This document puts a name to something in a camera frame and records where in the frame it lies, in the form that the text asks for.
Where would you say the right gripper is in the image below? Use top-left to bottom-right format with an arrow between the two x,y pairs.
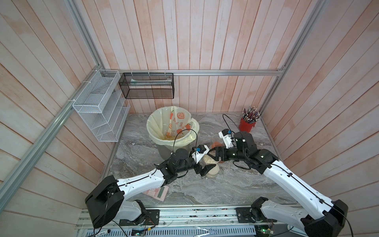
207,146 -> 248,164

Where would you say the brown jar lid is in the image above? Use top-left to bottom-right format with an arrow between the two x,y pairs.
211,142 -> 224,149

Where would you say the oatmeal jar with brown lid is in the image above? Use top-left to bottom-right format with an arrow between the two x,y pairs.
200,154 -> 219,166

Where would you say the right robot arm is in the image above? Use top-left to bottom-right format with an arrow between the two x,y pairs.
212,129 -> 348,237

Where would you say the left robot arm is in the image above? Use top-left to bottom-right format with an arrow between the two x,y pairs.
85,145 -> 215,229

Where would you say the oatmeal jar with cream lid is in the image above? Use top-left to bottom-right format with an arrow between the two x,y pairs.
206,164 -> 220,178

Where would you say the red pencil cup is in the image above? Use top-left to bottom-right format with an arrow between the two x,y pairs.
238,119 -> 256,133

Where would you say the grey trash bin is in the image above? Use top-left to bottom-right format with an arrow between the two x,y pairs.
156,141 -> 190,160

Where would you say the bundle of pencils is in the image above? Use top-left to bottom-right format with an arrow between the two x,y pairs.
242,107 -> 261,124

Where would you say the pink calculator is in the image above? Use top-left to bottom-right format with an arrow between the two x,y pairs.
143,186 -> 169,201

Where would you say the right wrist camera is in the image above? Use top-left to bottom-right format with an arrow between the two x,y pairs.
219,129 -> 234,149

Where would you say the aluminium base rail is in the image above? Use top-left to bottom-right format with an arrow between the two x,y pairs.
74,205 -> 306,237

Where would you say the horizontal aluminium frame bar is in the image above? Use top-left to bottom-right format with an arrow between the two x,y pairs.
117,69 -> 284,76

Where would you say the black wire mesh basket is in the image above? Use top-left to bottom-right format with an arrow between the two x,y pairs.
118,72 -> 175,99

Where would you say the white wire mesh shelf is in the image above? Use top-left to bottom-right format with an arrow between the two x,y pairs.
73,70 -> 130,142

